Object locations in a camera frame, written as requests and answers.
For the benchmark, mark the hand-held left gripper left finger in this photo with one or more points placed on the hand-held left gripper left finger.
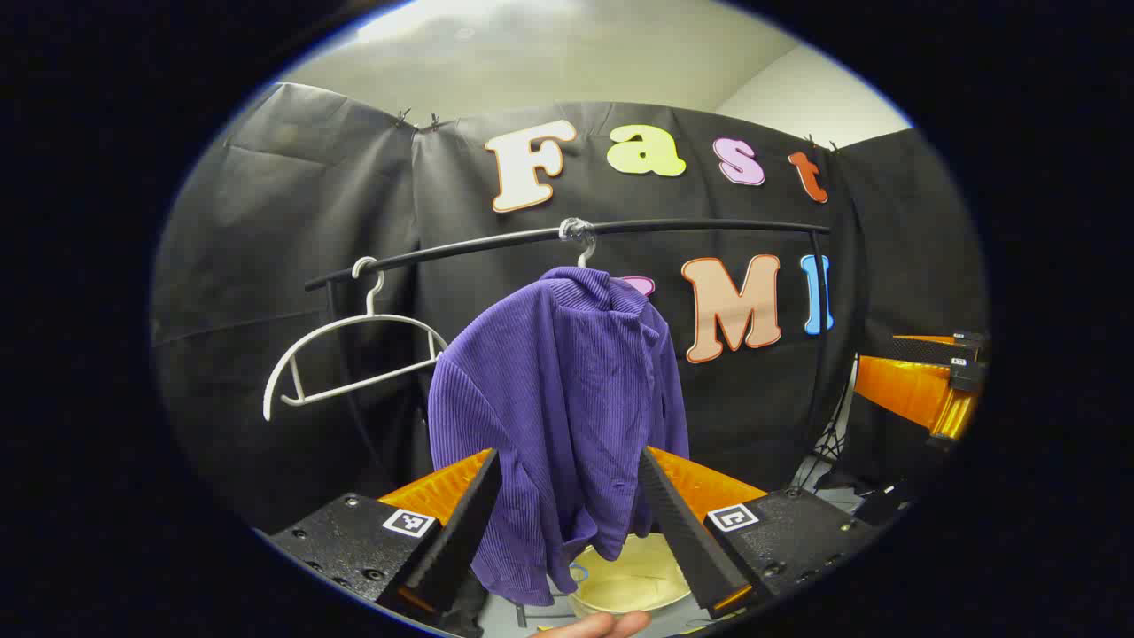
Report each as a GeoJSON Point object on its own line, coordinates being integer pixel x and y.
{"type": "Point", "coordinates": [461, 532]}

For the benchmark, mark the purple ribbed knit top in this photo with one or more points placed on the purple ribbed knit top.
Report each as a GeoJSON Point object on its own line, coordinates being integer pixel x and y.
{"type": "Point", "coordinates": [549, 390]}

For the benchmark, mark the black clothes rack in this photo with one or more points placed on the black clothes rack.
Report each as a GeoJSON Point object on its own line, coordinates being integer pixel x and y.
{"type": "Point", "coordinates": [709, 227]}

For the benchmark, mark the white plastic hanger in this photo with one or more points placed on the white plastic hanger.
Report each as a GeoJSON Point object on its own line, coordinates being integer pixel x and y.
{"type": "Point", "coordinates": [370, 315]}

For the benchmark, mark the beige laundry hamper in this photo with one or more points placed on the beige laundry hamper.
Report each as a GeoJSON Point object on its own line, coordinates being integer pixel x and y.
{"type": "Point", "coordinates": [633, 580]}

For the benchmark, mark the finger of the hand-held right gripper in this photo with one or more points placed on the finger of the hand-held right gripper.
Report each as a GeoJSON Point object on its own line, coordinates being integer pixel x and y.
{"type": "Point", "coordinates": [899, 390]}
{"type": "Point", "coordinates": [939, 350]}

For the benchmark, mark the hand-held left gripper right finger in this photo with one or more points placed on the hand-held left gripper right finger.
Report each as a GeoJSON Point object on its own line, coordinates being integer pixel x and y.
{"type": "Point", "coordinates": [682, 540]}

